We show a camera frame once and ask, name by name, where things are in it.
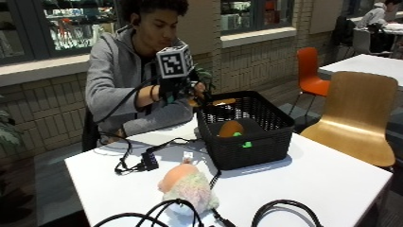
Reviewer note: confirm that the green tag on basket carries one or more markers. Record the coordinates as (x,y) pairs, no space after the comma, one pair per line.
(248,144)

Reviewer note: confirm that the black plastic mesh basket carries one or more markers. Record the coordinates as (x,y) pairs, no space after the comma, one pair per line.
(256,148)

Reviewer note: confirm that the orange flat toy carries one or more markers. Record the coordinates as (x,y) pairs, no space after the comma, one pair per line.
(224,101)

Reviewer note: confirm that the grey chair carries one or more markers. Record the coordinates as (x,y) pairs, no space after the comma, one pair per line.
(361,41)

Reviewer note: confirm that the black jacket on chair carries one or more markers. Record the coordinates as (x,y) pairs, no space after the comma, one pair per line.
(344,30)

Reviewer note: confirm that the light wooden chair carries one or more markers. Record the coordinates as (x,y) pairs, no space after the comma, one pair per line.
(357,116)

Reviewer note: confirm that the pastel fluffy soft toy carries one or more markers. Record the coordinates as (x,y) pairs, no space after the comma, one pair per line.
(189,186)

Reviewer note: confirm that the black earbud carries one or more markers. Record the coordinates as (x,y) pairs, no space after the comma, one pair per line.
(136,21)

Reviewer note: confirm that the orange plastic chair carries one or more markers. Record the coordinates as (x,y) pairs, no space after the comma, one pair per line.
(310,80)

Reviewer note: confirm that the the person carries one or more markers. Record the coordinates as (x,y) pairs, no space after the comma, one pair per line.
(113,69)

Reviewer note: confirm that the orange round soft toy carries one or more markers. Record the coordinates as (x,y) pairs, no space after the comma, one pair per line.
(231,128)

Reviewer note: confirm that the grey framed window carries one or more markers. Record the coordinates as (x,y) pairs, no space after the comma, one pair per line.
(256,14)
(51,25)

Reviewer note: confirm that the white table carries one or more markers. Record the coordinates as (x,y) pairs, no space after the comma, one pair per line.
(369,64)

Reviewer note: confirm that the black wristband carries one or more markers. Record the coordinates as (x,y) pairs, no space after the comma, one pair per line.
(151,93)

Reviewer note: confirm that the orange carrot toy green leaves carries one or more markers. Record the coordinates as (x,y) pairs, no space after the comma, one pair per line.
(205,77)

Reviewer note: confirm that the white cube with black markers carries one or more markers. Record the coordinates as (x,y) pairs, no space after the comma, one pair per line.
(173,62)

